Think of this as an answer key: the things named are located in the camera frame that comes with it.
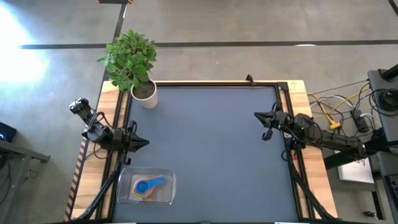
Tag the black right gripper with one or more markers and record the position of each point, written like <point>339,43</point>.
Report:
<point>281,121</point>

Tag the clear plastic basket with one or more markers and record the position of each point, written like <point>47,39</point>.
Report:
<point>168,193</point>

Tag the black table clamp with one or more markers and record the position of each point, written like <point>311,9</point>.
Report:
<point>249,79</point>

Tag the black device with blue light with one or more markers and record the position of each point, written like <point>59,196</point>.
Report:
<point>7,132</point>

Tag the dark grey cart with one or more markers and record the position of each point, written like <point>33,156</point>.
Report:
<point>377,81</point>

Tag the grey metal stand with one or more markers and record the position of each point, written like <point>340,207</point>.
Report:
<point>18,149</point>

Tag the black aluminium table frame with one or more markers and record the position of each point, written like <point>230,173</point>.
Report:
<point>283,87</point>

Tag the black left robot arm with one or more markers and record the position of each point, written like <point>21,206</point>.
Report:
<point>99,133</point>

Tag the black stand bar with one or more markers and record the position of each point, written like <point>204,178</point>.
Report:
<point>384,143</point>

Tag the green leafy plant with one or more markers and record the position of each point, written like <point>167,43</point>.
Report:
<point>130,59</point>

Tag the small black object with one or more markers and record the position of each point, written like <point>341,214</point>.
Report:
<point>370,214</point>

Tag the black power strip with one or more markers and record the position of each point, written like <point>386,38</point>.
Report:
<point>360,121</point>

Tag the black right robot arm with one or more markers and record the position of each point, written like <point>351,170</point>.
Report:
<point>326,140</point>

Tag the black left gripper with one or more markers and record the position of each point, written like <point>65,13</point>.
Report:
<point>127,141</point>

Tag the white plant pot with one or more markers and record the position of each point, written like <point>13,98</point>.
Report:
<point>149,101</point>

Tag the blue measuring cup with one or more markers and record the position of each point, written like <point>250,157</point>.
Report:
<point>143,186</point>

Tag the black yellow striped tape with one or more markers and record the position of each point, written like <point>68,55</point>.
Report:
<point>77,174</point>

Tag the white board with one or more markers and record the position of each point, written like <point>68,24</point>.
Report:
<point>354,172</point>

